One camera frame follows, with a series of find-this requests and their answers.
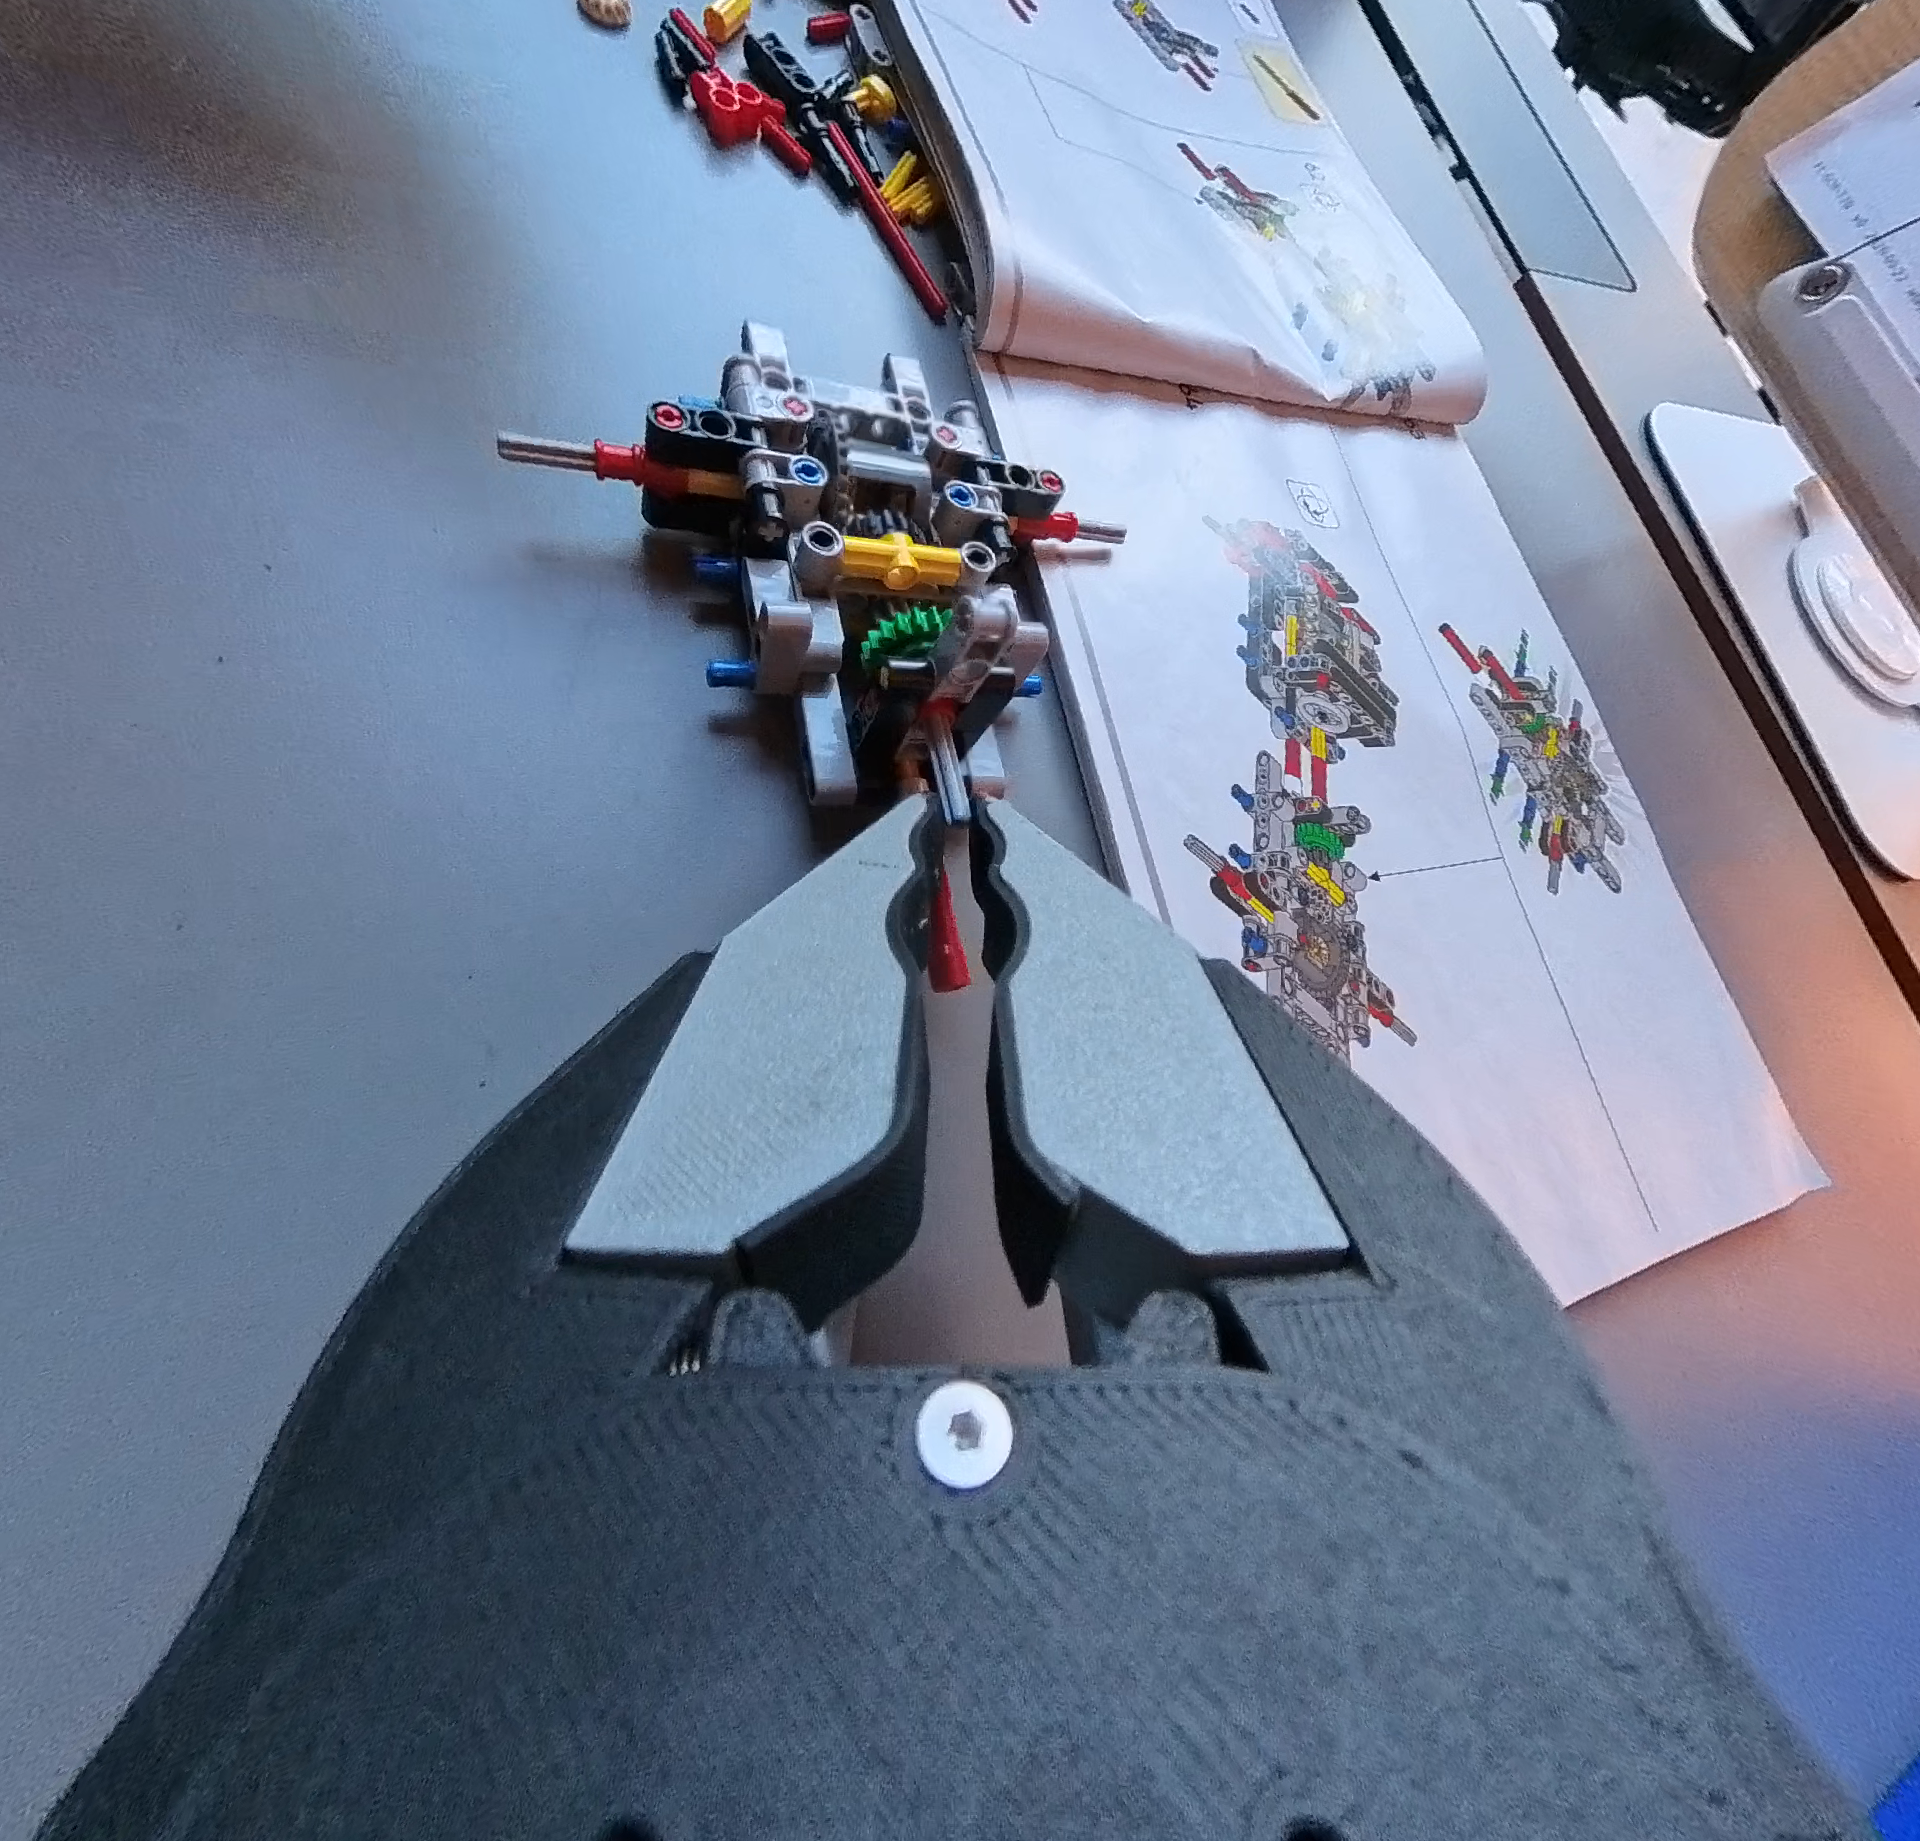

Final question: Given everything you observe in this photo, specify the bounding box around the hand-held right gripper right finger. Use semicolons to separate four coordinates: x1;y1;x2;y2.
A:
967;798;1353;1325

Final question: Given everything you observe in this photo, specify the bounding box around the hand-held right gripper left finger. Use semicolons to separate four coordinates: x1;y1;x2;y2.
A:
562;796;935;1330

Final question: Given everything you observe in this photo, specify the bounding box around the toy brick model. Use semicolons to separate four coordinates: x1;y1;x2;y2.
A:
497;317;1128;810

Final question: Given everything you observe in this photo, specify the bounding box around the instruction booklet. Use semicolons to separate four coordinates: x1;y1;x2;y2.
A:
857;0;1833;1306

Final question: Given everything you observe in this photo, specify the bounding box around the white monitor stand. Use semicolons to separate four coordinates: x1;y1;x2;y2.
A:
1641;258;1920;884

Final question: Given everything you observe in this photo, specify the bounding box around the silver laptop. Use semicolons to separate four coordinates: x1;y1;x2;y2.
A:
1321;0;1920;1019

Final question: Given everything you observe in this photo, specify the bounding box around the heap of loose toy bricks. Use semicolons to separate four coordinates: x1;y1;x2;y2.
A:
524;0;953;325

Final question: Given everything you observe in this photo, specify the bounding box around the white paper sheet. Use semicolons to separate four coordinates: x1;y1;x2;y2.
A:
1767;70;1920;274

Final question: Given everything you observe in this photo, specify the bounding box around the black device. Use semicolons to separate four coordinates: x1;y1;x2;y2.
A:
1476;0;1920;139

